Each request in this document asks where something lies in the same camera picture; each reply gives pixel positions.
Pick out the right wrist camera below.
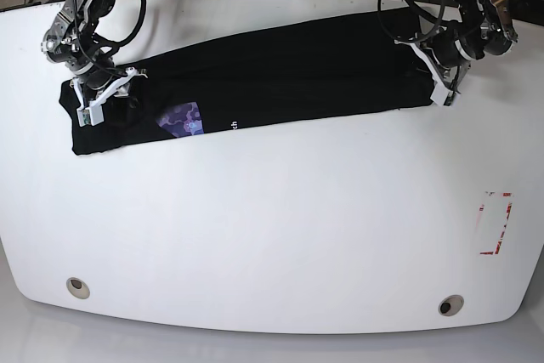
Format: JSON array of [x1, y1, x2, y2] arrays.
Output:
[[76, 105, 104, 127]]

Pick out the red tape marking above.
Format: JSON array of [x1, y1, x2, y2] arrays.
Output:
[[474, 191, 513, 256]]

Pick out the right table grommet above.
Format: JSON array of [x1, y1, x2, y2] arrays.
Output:
[[438, 294, 464, 317]]

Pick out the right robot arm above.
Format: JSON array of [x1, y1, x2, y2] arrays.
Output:
[[42, 0, 147, 125]]

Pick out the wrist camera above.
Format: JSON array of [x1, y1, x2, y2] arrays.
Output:
[[430, 82, 458, 106], [76, 105, 104, 127]]

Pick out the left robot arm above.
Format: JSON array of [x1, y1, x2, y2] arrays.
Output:
[[377, 0, 518, 106]]

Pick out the black graphic t-shirt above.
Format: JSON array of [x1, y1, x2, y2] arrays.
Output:
[[72, 8, 434, 156]]

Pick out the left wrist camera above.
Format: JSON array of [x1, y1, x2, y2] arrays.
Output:
[[430, 82, 458, 106]]

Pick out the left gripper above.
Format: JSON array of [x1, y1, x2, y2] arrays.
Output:
[[394, 40, 471, 95]]

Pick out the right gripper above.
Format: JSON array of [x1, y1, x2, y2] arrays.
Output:
[[71, 67, 148, 115]]

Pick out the left table grommet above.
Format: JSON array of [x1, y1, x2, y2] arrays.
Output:
[[66, 277, 90, 300]]

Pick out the table grommet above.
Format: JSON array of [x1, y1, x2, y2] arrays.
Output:
[[66, 277, 90, 300], [438, 294, 464, 317]]

